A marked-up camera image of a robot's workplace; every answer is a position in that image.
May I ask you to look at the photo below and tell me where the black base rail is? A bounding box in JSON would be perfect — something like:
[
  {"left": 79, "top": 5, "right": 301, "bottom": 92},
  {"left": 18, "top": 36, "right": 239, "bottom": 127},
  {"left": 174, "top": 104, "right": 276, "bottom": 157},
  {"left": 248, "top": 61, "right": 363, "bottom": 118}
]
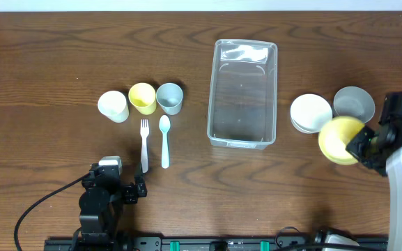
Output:
[{"left": 43, "top": 235, "right": 387, "bottom": 251}]

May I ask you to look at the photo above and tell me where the yellow plastic bowl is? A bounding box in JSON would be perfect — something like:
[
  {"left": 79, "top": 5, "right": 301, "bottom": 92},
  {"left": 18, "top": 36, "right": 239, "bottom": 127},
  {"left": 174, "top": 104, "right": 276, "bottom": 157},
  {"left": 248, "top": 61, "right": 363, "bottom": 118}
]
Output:
[{"left": 318, "top": 116, "right": 365, "bottom": 165}]

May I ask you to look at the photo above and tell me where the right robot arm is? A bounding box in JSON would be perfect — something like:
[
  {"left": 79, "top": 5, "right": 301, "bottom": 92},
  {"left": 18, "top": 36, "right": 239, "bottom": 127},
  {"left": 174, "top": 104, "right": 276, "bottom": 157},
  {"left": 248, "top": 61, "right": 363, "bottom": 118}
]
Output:
[{"left": 346, "top": 120, "right": 402, "bottom": 250}]

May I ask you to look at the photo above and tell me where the yellow plastic cup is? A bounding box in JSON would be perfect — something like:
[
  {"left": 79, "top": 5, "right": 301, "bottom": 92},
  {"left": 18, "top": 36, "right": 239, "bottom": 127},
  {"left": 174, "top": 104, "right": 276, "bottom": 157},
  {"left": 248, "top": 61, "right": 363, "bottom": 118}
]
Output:
[{"left": 128, "top": 82, "right": 157, "bottom": 115}]

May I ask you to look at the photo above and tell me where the grey plastic bowl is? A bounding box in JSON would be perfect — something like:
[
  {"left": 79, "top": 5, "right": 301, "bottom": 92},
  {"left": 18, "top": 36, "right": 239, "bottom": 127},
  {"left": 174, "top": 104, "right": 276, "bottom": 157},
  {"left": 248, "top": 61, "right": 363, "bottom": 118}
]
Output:
[{"left": 333, "top": 86, "right": 376, "bottom": 123}]

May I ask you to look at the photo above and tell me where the mint green plastic spoon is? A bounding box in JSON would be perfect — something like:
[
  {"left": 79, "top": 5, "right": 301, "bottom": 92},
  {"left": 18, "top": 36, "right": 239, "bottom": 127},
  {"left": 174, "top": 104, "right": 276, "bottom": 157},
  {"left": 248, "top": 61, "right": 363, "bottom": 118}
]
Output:
[{"left": 159, "top": 115, "right": 171, "bottom": 169}]

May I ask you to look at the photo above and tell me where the clear plastic container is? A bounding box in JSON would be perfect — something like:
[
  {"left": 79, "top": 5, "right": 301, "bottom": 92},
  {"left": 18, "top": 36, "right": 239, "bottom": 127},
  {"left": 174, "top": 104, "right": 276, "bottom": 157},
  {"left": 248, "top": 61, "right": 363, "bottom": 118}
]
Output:
[{"left": 207, "top": 39, "right": 278, "bottom": 150}]

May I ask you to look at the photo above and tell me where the grey plastic cup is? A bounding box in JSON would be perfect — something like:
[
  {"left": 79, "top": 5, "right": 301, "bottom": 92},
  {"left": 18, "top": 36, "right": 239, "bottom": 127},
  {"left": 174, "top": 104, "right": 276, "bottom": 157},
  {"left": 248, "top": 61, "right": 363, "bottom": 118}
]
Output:
[{"left": 156, "top": 83, "right": 183, "bottom": 115}]

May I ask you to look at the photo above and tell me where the white plastic bowl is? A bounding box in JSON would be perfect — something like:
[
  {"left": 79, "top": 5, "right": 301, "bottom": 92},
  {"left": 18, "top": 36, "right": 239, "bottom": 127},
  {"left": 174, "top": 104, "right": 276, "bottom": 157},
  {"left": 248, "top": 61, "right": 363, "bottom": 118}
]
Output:
[{"left": 290, "top": 93, "right": 333, "bottom": 134}]

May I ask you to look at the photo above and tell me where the white plastic cup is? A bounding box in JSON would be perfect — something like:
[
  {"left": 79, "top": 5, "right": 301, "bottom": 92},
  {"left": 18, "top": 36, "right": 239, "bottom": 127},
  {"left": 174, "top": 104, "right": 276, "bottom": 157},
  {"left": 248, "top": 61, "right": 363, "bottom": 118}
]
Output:
[{"left": 98, "top": 91, "right": 129, "bottom": 123}]

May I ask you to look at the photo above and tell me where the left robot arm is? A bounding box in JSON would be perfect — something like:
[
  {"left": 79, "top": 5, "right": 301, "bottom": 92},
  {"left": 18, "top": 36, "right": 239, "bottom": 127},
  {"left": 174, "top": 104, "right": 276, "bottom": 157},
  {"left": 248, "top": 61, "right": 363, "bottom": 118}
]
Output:
[{"left": 68, "top": 163, "right": 148, "bottom": 250}]

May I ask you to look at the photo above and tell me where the white plastic fork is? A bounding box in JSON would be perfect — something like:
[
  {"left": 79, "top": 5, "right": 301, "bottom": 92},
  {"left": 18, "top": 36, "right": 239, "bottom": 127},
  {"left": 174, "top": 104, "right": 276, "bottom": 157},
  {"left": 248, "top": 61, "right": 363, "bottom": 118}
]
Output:
[{"left": 140, "top": 119, "right": 150, "bottom": 173}]

